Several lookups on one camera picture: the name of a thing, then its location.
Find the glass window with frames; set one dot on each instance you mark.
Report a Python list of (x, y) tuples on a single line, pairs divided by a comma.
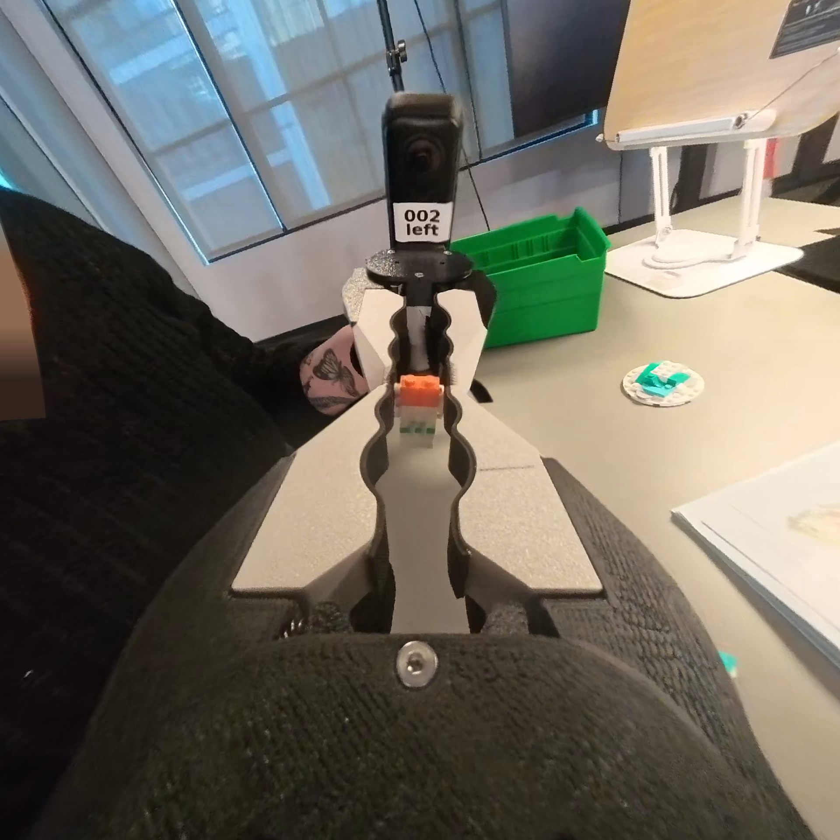
[(229, 98)]

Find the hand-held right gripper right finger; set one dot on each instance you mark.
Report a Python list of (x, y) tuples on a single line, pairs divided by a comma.
[(525, 525)]

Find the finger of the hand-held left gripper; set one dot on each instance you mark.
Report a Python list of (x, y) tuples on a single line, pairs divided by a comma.
[(467, 328), (375, 334)]

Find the small teal lego piece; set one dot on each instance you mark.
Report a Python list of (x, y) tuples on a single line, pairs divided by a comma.
[(730, 664)]

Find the open lego instruction booklet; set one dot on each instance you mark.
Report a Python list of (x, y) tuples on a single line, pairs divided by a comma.
[(774, 544)]

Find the teal lego bricks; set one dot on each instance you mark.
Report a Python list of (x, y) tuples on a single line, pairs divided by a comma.
[(663, 384)]

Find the green plastic bin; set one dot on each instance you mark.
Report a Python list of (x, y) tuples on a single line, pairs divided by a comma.
[(544, 308)]

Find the small orange lego head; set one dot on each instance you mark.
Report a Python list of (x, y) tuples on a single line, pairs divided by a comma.
[(420, 394)]

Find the white stand with wooden board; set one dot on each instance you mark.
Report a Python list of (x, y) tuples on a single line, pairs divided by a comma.
[(689, 65)]

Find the person's left hand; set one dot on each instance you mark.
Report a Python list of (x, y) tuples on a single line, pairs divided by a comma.
[(331, 377)]

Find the person's left forearm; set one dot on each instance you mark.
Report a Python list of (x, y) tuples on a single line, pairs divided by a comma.
[(131, 426)]

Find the black stand pole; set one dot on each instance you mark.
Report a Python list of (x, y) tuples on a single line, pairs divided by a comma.
[(394, 39)]

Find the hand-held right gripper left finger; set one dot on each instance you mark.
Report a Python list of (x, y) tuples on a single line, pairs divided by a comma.
[(308, 518)]

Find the black screen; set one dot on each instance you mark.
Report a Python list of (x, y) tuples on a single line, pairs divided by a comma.
[(558, 59)]

